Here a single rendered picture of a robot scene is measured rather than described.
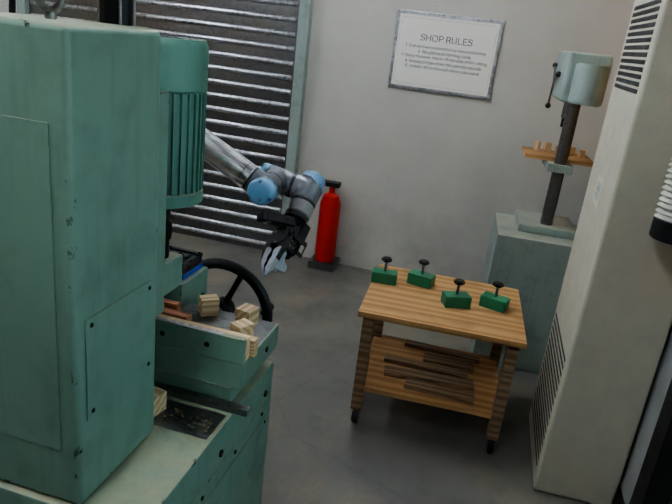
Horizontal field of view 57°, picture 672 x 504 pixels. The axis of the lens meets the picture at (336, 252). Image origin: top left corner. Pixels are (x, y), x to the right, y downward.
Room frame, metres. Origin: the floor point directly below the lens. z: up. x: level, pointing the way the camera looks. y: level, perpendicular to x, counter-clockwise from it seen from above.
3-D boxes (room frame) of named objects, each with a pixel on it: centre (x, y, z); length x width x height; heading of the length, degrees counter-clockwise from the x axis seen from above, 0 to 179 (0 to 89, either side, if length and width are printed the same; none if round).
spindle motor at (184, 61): (1.19, 0.37, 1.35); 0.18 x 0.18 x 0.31
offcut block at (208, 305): (1.31, 0.28, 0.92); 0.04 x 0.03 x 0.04; 117
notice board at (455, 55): (4.02, -0.51, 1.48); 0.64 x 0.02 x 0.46; 78
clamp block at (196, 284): (1.40, 0.40, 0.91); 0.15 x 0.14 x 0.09; 77
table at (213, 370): (1.31, 0.42, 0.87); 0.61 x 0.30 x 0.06; 77
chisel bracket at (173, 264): (1.17, 0.37, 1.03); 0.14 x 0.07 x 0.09; 167
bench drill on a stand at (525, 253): (3.08, -1.04, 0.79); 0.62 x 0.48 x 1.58; 170
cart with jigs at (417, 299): (2.46, -0.48, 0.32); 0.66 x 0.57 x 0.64; 80
